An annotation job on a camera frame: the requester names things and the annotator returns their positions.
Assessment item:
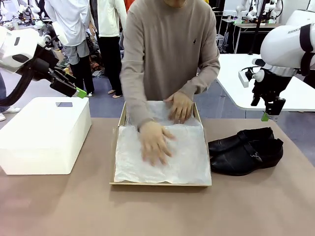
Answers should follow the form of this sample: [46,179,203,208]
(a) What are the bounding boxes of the white rounded table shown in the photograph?
[216,53,315,112]

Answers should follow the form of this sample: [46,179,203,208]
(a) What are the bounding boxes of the background table with robots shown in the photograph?
[220,18,283,55]

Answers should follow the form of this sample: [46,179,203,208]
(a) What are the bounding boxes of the black leather buckle shoe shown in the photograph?
[209,138,284,177]
[208,127,275,151]

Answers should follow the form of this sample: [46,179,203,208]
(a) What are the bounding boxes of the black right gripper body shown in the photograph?
[251,70,294,101]

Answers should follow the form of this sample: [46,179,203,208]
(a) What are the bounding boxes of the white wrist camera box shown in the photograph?
[238,69,265,89]

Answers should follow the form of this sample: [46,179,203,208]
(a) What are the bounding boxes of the brown cardboard shoe box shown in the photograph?
[109,100,213,187]

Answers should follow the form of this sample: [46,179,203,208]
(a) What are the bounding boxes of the person's right forearm beige sleeve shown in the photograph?
[120,61,155,128]

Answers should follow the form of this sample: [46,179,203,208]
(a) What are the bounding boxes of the person's left forearm beige sleeve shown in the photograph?
[179,59,221,99]

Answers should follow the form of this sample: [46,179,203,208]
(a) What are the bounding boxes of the person's torso beige sweater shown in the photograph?
[122,0,220,103]

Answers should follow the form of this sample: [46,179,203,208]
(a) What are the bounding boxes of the white sneaker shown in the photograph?
[2,106,22,114]

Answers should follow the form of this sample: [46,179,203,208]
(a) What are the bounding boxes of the bystander white top black trousers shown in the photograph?
[90,0,127,99]

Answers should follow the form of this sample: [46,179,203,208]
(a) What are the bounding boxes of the white tissue paper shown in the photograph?
[114,100,212,185]

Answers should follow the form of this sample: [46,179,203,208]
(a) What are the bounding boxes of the pile of patterned clothes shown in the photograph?
[85,36,107,79]

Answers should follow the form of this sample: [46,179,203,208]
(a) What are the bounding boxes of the person's right hand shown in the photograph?
[139,120,177,167]

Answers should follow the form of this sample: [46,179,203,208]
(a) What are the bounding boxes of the white lidded storage box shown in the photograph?
[0,96,92,176]

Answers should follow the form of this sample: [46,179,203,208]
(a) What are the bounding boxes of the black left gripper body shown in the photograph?
[31,53,77,98]

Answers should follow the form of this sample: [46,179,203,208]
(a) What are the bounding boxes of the bystander white shirt grey shorts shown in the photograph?
[44,0,96,97]

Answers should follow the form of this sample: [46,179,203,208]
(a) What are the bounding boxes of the black left arm cable bundle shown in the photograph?
[0,70,34,107]

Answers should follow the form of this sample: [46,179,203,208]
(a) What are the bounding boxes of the person's left hand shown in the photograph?
[164,92,194,124]

